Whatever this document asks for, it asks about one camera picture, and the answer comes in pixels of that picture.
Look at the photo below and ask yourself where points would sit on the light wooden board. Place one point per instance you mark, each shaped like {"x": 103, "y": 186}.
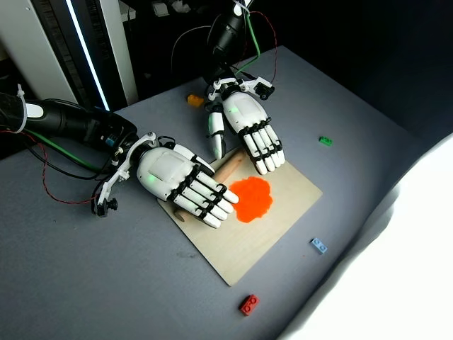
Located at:
{"x": 247, "y": 248}

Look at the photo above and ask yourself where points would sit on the white cabinet with light strip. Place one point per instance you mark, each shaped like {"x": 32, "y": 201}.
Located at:
{"x": 21, "y": 32}

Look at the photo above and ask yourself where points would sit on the wooden rolling pin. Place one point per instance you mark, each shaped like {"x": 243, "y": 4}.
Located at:
{"x": 230, "y": 164}

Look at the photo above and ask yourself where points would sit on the light blue toy brick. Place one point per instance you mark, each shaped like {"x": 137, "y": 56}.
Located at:
{"x": 319, "y": 246}

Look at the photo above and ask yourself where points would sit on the grey table cloth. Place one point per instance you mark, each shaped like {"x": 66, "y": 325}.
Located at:
{"x": 88, "y": 265}

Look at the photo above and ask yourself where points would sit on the orange play dough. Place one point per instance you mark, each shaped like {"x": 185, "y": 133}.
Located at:
{"x": 255, "y": 202}

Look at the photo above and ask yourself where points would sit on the red toy brick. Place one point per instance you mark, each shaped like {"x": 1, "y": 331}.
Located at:
{"x": 248, "y": 305}

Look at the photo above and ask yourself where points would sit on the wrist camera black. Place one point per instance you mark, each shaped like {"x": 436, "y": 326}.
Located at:
{"x": 266, "y": 92}
{"x": 104, "y": 208}

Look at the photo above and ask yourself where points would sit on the orange toy brick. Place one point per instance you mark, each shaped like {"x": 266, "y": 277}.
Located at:
{"x": 194, "y": 100}

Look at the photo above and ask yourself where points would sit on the green toy brick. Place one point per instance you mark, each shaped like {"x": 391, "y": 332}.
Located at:
{"x": 325, "y": 141}

